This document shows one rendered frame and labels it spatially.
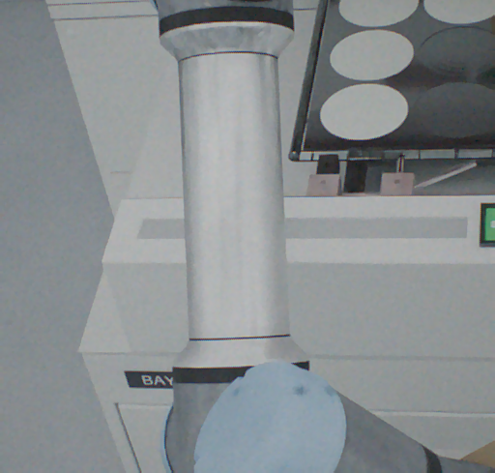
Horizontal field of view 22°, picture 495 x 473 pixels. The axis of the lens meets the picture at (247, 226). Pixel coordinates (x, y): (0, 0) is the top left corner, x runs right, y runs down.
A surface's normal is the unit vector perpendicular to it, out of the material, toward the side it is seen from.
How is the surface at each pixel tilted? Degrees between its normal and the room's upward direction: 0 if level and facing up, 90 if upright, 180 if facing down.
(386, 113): 0
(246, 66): 50
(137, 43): 90
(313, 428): 42
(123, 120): 90
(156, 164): 0
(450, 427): 90
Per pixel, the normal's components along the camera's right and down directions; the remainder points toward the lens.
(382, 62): -0.15, -0.71
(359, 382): -0.15, 0.70
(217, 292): -0.37, -0.04
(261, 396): -0.75, -0.54
